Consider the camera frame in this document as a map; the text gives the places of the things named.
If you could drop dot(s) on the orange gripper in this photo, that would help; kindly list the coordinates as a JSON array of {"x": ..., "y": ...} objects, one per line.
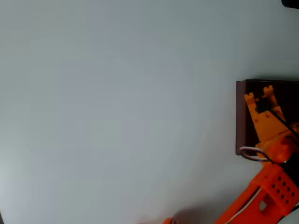
[{"x": 268, "y": 127}]

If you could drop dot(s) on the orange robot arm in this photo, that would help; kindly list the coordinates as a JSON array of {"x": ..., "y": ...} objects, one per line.
[{"x": 275, "y": 182}]

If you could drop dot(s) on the dark red open box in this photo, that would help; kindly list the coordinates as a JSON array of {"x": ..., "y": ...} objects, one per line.
[{"x": 240, "y": 116}]

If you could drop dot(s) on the black object at picture corner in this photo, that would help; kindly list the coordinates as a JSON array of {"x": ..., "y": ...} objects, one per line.
[{"x": 291, "y": 3}]

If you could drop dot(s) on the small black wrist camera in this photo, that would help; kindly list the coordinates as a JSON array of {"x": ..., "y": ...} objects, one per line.
[{"x": 264, "y": 105}]

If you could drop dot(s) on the orange forked camera mount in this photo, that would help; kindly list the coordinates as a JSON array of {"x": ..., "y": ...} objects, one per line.
[{"x": 250, "y": 102}]

